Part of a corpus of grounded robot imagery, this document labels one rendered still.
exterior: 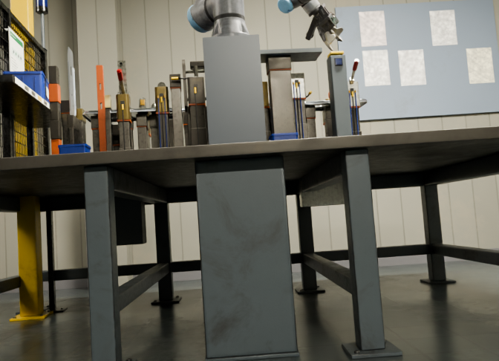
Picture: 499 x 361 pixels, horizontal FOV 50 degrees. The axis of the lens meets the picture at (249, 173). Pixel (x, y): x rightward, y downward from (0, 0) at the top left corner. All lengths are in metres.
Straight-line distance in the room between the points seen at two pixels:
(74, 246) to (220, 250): 2.83
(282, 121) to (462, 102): 2.70
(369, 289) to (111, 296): 0.82
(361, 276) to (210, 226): 0.52
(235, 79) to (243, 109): 0.11
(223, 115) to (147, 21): 2.89
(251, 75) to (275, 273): 0.69
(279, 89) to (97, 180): 0.92
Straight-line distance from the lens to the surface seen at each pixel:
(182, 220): 4.34
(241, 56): 1.91
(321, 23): 2.57
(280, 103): 2.31
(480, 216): 4.76
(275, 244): 1.78
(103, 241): 1.78
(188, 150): 1.71
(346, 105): 2.37
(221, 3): 2.03
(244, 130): 1.85
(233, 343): 1.82
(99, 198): 1.78
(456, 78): 4.81
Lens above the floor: 0.46
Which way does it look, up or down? 5 degrees up
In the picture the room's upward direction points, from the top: 4 degrees counter-clockwise
